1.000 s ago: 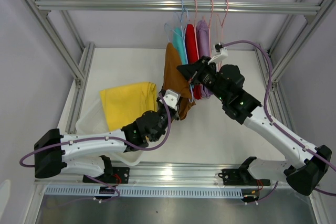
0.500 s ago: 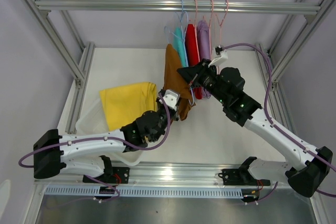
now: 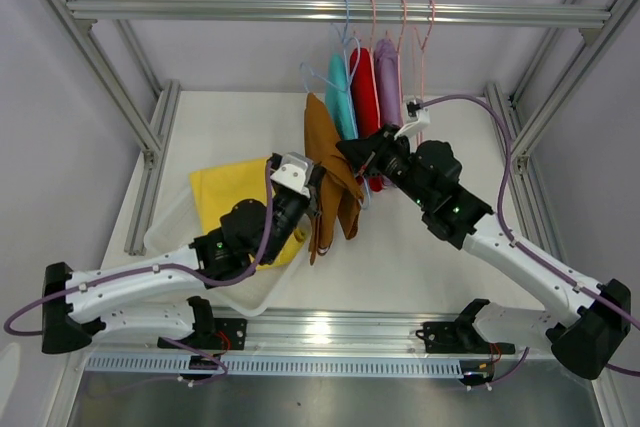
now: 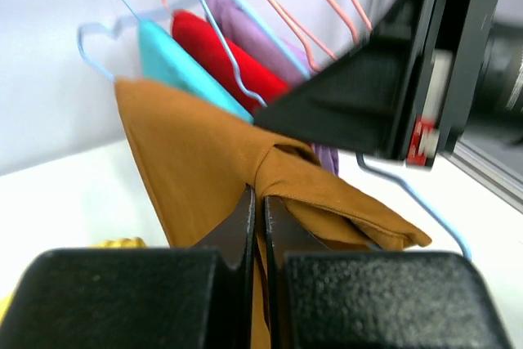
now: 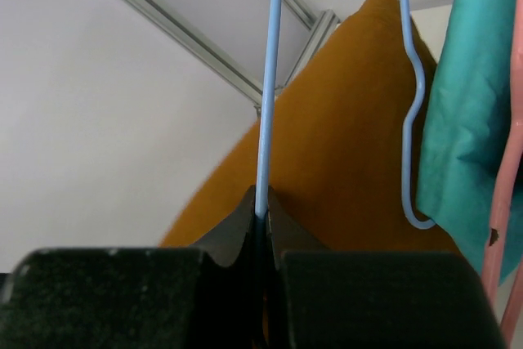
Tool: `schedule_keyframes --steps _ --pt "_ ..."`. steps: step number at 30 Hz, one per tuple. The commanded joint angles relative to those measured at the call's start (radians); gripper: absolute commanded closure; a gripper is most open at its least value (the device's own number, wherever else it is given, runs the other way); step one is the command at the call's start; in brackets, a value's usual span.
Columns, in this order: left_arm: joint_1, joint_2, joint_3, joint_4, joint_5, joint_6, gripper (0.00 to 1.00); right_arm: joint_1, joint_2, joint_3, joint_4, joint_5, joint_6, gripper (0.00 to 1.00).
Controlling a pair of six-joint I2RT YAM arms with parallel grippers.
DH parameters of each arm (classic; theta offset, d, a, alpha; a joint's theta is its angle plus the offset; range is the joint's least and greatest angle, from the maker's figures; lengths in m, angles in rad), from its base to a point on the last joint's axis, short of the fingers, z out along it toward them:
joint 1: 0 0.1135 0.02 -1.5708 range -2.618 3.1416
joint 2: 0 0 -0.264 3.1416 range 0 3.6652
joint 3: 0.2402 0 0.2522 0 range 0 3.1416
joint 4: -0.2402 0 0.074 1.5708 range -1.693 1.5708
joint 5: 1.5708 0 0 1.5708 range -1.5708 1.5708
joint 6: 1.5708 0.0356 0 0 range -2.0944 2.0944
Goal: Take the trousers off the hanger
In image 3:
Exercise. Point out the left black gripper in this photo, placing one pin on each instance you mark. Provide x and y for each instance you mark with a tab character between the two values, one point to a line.
315	177

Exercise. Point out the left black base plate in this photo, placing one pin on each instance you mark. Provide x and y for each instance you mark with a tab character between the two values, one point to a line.
228	335

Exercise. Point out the aluminium hanging rail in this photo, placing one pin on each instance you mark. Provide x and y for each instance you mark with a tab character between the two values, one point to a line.
387	12

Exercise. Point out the slotted cable duct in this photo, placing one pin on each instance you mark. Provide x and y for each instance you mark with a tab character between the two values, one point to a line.
277	366

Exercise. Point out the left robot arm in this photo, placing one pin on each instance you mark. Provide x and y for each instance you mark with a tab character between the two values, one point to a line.
81	307

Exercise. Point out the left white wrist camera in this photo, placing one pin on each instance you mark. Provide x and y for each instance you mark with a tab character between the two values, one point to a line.
293	172

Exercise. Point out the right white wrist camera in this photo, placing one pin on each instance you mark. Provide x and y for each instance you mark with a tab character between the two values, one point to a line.
419	120

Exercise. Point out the yellow trousers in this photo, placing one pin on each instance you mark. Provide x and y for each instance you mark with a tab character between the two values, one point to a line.
234	204

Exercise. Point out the blue hanger of brown trousers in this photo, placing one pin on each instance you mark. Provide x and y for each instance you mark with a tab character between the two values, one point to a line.
309	75

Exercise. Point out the lilac trousers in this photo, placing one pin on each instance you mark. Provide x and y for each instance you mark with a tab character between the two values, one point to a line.
388	85

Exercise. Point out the white plastic basket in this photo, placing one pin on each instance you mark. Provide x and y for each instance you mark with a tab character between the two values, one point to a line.
177	224

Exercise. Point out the blue hanger of teal trousers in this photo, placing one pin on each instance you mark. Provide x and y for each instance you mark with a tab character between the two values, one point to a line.
339	32

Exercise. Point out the teal trousers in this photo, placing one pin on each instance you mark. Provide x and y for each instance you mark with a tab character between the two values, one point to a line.
337	99

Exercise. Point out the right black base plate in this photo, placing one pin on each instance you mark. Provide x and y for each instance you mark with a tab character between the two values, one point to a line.
450	337

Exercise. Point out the red trousers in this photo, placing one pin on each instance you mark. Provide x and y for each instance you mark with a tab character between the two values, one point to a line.
364	92

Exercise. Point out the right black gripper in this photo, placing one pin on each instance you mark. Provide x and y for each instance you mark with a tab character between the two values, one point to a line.
375	148

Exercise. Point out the pink hanger of red trousers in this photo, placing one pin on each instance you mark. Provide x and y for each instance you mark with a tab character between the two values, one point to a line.
369	45

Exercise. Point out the aluminium frame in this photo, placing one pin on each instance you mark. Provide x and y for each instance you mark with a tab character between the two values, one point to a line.
71	165

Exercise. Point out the brown trousers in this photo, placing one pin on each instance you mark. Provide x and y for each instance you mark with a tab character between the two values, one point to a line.
339	194

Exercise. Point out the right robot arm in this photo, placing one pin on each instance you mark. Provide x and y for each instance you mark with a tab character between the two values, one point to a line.
582	322

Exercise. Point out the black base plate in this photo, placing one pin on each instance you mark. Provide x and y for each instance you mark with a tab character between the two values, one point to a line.
450	337
228	335

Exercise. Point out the pink hanger of yellow trousers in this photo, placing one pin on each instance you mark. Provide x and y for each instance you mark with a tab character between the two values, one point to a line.
422	42

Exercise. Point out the pink hanger of lilac trousers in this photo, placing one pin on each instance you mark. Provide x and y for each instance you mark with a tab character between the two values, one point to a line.
399	49

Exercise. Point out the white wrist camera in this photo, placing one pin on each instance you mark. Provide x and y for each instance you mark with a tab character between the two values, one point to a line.
419	120
293	172

